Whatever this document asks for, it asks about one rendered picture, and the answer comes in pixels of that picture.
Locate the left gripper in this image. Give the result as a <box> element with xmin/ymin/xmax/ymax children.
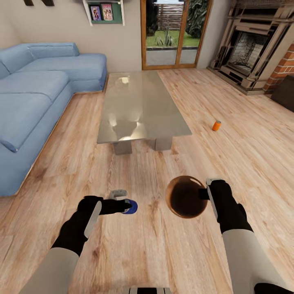
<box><xmin>106</xmin><ymin>199</ymin><xmax>132</xmax><ymax>215</ymax></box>

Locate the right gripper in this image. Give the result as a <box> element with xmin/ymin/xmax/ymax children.
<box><xmin>198</xmin><ymin>188</ymin><xmax>210</xmax><ymax>200</ymax></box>

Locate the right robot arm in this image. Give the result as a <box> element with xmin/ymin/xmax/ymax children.
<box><xmin>198</xmin><ymin>178</ymin><xmax>293</xmax><ymax>294</ymax></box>

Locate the trash can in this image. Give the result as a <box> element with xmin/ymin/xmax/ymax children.
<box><xmin>165</xmin><ymin>175</ymin><xmax>208</xmax><ymax>219</ymax></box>

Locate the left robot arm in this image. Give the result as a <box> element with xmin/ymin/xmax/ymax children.
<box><xmin>19</xmin><ymin>189</ymin><xmax>132</xmax><ymax>294</ymax></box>

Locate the can of soda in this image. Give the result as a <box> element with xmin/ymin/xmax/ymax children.
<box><xmin>122</xmin><ymin>199</ymin><xmax>138</xmax><ymax>214</ymax></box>
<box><xmin>212</xmin><ymin>121</ymin><xmax>221</xmax><ymax>131</ymax></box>

